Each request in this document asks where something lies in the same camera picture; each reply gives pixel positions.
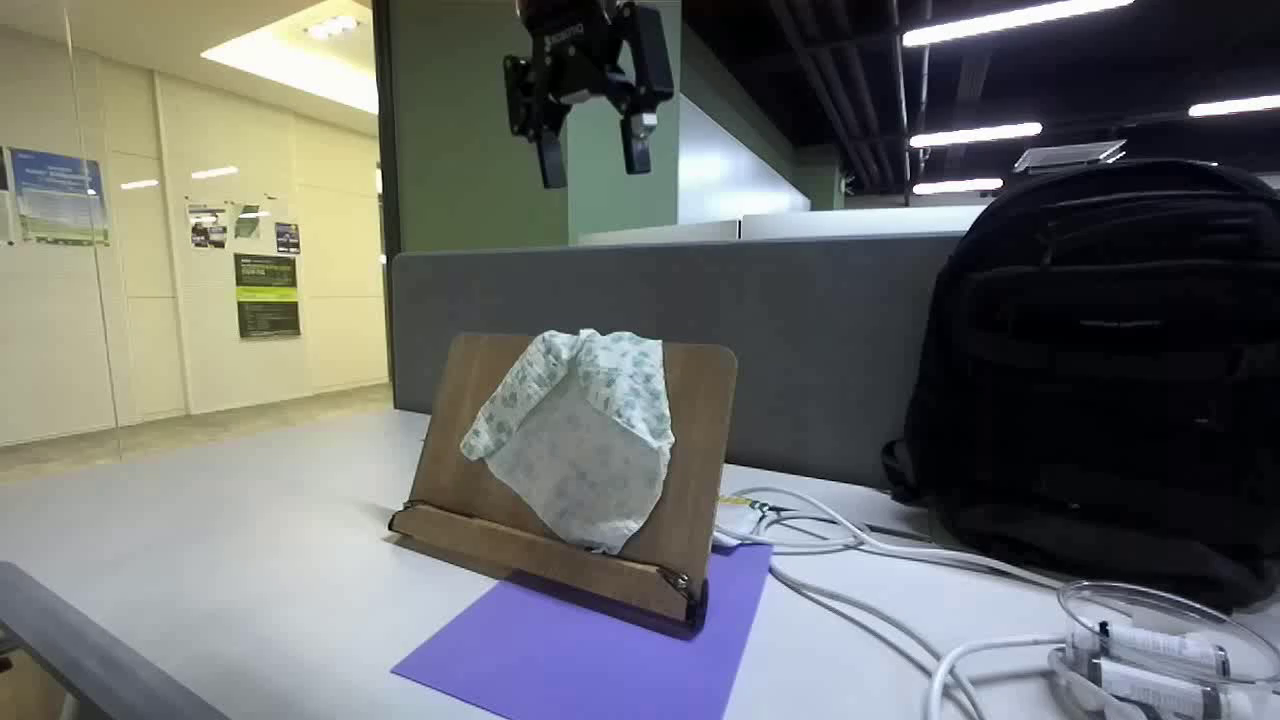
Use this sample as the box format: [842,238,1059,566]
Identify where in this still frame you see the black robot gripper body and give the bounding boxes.
[512,0,682,115]

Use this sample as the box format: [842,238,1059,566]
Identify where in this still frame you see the black backpack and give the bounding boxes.
[880,115,1280,612]

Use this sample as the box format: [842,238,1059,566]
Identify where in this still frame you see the wooden book stand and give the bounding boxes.
[385,331,743,632]

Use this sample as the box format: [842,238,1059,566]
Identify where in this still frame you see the blue wall poster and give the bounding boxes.
[4,145,114,253]

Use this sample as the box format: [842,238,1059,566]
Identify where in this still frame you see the grey desk partition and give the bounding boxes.
[390,233,967,492]

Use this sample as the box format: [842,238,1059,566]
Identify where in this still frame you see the clear plastic bag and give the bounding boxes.
[457,325,682,555]

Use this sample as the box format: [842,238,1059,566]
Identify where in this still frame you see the dark green wall poster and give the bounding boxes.
[231,249,303,346]

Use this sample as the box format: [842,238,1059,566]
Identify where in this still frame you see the purple paper mat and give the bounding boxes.
[390,536,778,720]

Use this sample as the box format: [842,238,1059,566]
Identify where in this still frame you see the ceiling tube light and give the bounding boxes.
[1183,91,1280,125]
[907,121,1047,154]
[901,0,1141,54]
[911,175,1010,199]

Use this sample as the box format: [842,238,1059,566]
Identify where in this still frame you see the white cable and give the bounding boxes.
[924,578,1280,720]
[714,486,1071,720]

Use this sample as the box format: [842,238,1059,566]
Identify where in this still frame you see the white plug adapter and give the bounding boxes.
[1068,618,1236,679]
[1047,652,1280,720]

